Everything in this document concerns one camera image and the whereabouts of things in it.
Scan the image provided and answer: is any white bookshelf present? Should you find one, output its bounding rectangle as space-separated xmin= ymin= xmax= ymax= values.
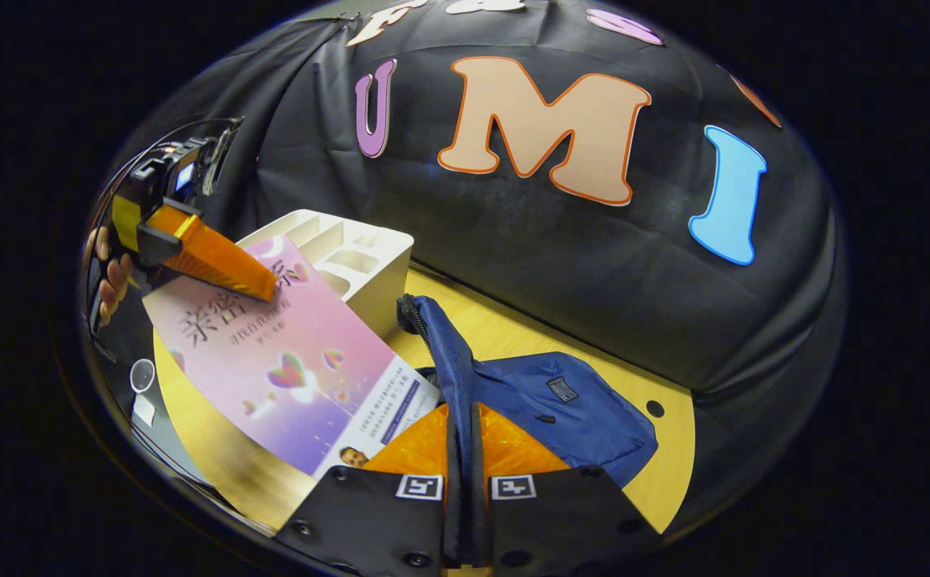
xmin=236 ymin=209 xmax=415 ymax=341

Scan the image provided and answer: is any black backdrop cloth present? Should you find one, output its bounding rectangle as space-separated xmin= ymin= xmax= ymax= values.
xmin=84 ymin=0 xmax=843 ymax=514

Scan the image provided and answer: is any pink book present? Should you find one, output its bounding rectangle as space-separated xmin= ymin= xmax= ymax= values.
xmin=142 ymin=235 xmax=441 ymax=479

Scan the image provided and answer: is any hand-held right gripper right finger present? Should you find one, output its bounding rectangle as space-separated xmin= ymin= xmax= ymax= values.
xmin=474 ymin=403 xmax=662 ymax=577

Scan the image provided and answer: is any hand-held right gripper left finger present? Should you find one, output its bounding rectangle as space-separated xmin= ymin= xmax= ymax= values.
xmin=276 ymin=403 xmax=449 ymax=577

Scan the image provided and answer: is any blue schoolbag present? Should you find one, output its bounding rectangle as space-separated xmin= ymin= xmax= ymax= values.
xmin=397 ymin=294 xmax=659 ymax=562

